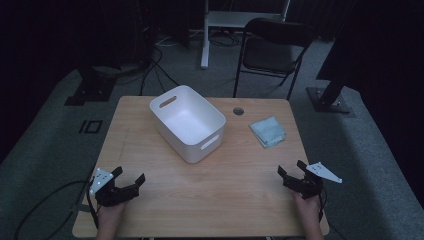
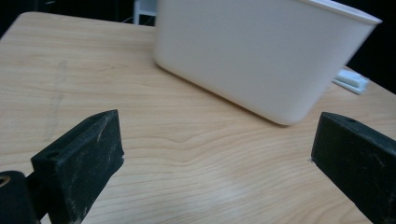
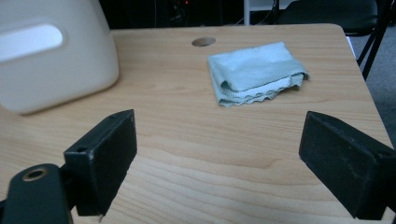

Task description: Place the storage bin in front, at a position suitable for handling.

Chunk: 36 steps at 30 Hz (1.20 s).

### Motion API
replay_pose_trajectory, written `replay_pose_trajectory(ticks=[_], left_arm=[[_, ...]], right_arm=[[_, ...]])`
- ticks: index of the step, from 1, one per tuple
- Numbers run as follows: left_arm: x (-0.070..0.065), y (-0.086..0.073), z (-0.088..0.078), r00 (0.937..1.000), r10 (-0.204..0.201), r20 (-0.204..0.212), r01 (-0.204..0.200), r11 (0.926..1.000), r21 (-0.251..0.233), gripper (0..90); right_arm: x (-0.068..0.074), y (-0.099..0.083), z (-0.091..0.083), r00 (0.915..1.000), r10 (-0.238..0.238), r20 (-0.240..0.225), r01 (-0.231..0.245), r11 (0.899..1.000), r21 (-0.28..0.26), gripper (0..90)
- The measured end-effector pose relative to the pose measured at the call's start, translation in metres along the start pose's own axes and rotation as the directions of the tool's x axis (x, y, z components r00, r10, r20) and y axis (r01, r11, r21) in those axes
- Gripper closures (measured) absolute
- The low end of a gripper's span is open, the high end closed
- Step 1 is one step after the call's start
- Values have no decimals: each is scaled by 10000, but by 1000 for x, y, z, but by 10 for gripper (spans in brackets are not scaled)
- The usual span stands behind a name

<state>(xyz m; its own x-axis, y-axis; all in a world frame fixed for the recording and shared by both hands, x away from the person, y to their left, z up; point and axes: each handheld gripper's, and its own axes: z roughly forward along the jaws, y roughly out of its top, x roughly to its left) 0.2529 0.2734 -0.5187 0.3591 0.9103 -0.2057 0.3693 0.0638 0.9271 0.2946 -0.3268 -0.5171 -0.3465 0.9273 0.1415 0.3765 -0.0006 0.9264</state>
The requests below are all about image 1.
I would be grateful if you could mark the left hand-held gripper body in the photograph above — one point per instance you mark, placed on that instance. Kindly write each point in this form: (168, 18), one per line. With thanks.
(113, 196)

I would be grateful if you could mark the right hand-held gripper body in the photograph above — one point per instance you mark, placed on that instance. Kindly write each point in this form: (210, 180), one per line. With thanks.
(306, 188)

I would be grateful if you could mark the light blue textured cloth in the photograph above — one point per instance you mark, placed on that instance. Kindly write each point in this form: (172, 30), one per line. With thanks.
(268, 131)

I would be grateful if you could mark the white plastic storage bin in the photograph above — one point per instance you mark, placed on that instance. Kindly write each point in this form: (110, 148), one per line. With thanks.
(190, 123)

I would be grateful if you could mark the person's left hand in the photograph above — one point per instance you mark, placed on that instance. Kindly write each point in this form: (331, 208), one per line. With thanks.
(110, 216)

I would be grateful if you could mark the person's right hand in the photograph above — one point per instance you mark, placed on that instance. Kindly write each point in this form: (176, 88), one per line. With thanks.
(308, 210)

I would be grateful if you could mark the black metal stand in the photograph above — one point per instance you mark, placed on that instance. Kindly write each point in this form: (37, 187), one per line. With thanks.
(91, 88)
(328, 100)

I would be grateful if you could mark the dark equipment box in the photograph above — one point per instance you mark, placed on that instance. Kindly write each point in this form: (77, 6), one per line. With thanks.
(183, 20)

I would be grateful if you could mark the white metal desk frame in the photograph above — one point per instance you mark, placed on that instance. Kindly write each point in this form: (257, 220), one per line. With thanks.
(233, 18)

